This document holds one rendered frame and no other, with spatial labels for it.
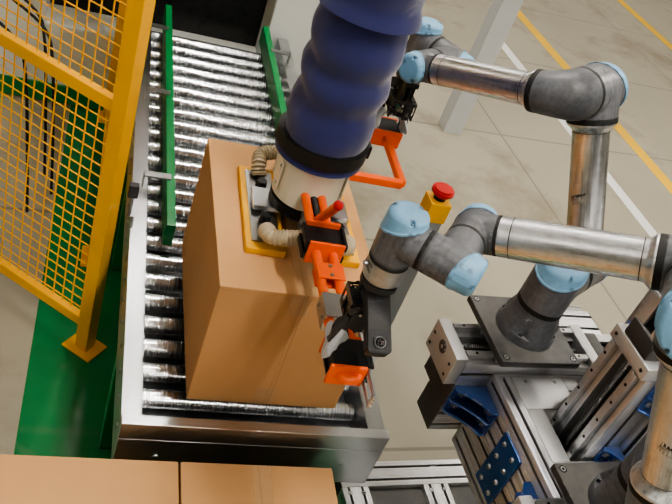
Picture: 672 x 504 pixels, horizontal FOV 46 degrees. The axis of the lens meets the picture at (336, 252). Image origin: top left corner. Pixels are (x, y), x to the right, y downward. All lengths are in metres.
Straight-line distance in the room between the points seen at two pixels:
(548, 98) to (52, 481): 1.40
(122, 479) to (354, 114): 1.00
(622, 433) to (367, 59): 1.00
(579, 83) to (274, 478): 1.19
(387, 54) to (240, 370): 0.84
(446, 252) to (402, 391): 1.91
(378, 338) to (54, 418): 1.58
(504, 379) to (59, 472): 1.07
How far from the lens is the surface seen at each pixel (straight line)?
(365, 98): 1.77
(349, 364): 1.51
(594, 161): 1.93
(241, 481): 2.06
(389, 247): 1.35
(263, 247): 1.90
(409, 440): 3.06
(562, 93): 1.80
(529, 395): 2.00
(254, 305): 1.85
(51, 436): 2.74
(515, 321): 1.94
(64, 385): 2.86
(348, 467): 2.27
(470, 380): 1.99
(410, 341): 3.42
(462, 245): 1.36
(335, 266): 1.72
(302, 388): 2.09
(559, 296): 1.89
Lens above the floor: 2.21
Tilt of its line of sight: 37 degrees down
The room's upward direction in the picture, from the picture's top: 22 degrees clockwise
